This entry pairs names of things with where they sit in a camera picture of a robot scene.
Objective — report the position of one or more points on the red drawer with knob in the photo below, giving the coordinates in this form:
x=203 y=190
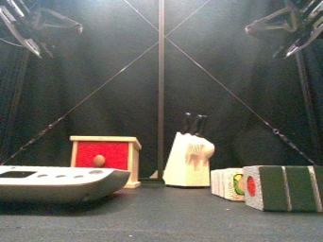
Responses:
x=113 y=152

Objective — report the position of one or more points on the white sushi roll toy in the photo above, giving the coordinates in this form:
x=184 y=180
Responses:
x=223 y=184

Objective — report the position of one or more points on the wooden knife block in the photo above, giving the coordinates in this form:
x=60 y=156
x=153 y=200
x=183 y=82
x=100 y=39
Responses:
x=187 y=164

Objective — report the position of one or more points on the wooden drawer box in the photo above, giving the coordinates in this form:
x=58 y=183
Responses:
x=133 y=164

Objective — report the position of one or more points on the green sushi roll toy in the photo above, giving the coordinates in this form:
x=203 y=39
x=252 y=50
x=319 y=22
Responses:
x=275 y=189

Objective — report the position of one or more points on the white grey toy appliance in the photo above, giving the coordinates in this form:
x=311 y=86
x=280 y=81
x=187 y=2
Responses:
x=58 y=186

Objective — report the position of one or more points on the vertical metal frame pole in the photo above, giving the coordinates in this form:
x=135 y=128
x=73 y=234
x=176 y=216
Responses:
x=160 y=94

